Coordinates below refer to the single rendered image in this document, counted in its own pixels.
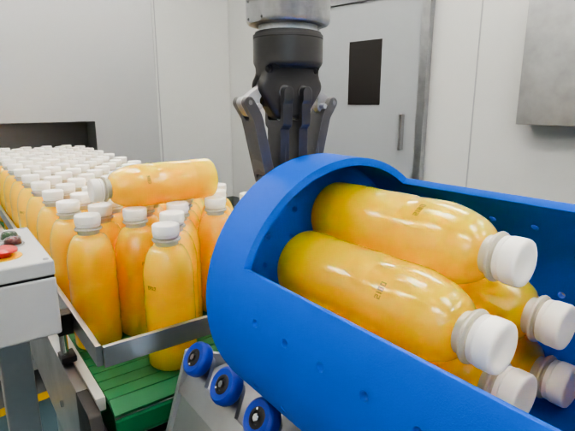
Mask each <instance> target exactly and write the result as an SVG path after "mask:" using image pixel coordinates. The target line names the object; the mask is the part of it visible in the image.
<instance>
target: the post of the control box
mask: <svg viewBox="0 0 575 431"><path fill-rule="evenodd" d="M0 380H1V385H2V391H3V401H4V406H5V411H6V417H7V423H8V428H9V431H43V430H42V424H41V418H40V412H39V400H38V394H37V388H36V381H35V375H34V369H33V358H32V352H31V346H30V341H28V342H25V343H21V344H18V345H12V346H9V347H5V348H2V349H0Z"/></svg>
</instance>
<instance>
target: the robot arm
mask: <svg viewBox="0 0 575 431"><path fill-rule="evenodd" d="M329 22H330V0H246V24H247V25H248V26H249V27H252V28H255V29H258V31H256V32H255V34H253V35H252V42H253V65H254V67H255V69H256V73H255V77H254V79H253V81H252V89H251V90H250V91H249V92H248V93H246V94H245V95H244V96H243V97H235V98H234V100H233V106H234V107H235V109H236V111H237V113H238V114H239V116H240V118H241V120H242V125H243V128H244V132H245V136H246V143H247V147H248V151H249V155H250V159H251V163H252V170H253V173H254V178H255V181H256V182H257V181H258V180H260V179H261V178H262V177H263V176H265V175H266V174H267V173H269V171H271V170H272V169H274V168H276V167H278V166H279V165H281V164H283V163H285V162H287V161H290V160H292V159H294V158H296V157H300V156H305V155H310V154H317V153H323V151H324V146H325V142H326V138H327V133H328V129H329V121H330V117H331V116H332V114H333V112H334V110H335V107H336V105H337V100H336V98H334V97H328V96H326V95H325V94H324V93H323V92H322V91H321V88H322V86H321V82H320V79H319V77H318V70H319V69H320V67H321V66H322V64H323V35H322V34H321V32H319V31H318V29H321V28H325V27H327V26H328V24H329ZM262 107H263V108H264V111H265V125H266V127H267V128H268V138H267V134H266V130H265V125H264V118H263V116H262V113H261V111H260V110H261V109H262ZM311 109H312V110H311ZM277 119H278V120H277ZM295 119H298V120H295Z"/></svg>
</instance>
